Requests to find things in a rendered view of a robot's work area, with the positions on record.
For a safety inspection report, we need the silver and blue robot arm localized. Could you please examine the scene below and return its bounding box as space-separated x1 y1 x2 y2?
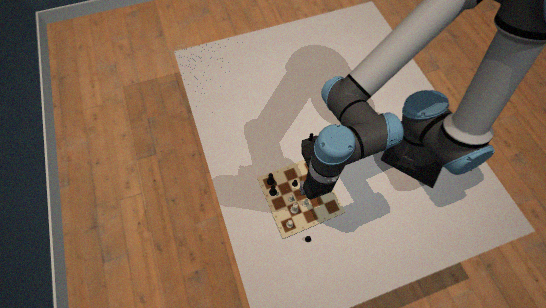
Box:
311 0 546 177

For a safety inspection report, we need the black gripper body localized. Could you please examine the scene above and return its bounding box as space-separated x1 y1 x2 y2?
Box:
301 133 341 200

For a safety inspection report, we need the white chess king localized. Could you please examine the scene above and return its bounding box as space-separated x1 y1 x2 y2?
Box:
290 203 298 214

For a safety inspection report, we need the small chessboard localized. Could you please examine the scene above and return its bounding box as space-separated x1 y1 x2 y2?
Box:
257 160 346 239

